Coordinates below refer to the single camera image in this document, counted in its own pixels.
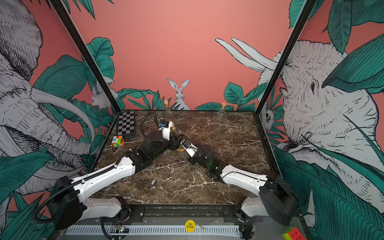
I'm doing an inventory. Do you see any black corrugated left cable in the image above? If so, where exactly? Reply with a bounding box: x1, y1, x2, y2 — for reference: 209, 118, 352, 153
31, 111, 160, 223

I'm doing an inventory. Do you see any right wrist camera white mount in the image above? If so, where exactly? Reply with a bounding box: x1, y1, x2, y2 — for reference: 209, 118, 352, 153
181, 139, 198, 158

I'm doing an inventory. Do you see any glass bottle blue label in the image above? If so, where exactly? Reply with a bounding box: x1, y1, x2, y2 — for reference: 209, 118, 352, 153
216, 103, 227, 135

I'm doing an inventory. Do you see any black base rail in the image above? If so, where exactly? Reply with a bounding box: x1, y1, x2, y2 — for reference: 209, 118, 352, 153
56, 203, 304, 224

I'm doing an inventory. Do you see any white perforated cable tray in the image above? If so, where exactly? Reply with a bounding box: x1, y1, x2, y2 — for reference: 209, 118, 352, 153
66, 225, 241, 237

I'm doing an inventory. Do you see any black left frame post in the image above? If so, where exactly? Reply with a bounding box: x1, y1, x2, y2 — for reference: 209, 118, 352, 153
50, 0, 121, 113

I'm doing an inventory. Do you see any black right frame post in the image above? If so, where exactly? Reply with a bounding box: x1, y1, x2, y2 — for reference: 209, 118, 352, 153
256, 0, 317, 115

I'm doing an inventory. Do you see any black frame post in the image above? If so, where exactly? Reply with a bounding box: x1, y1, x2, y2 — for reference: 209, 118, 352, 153
50, 0, 121, 113
256, 0, 317, 115

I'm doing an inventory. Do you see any black white chessboard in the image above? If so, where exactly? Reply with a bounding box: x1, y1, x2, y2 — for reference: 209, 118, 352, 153
117, 110, 136, 140

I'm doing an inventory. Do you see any colourful cube bottom right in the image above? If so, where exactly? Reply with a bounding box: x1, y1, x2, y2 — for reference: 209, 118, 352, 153
282, 227, 306, 240

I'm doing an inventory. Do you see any colourful rubiks cube on table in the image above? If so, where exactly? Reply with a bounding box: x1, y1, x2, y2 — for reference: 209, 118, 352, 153
112, 136, 125, 148

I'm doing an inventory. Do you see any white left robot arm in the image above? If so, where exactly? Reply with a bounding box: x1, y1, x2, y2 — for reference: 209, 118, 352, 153
47, 132, 184, 230

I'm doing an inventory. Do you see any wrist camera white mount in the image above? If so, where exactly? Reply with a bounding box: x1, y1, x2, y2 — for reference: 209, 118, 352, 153
160, 120, 175, 141
181, 139, 198, 158

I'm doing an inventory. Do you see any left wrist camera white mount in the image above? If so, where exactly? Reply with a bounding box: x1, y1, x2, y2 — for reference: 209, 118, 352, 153
160, 120, 175, 141

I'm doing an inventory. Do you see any yellow round big blind sticker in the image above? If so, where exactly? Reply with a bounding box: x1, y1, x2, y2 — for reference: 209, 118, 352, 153
185, 220, 196, 233

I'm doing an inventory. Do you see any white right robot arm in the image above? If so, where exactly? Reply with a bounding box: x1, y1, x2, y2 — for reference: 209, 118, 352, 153
181, 141, 299, 226

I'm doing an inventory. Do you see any glass bottle yellow price label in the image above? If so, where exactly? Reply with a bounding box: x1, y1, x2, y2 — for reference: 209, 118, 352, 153
164, 100, 174, 122

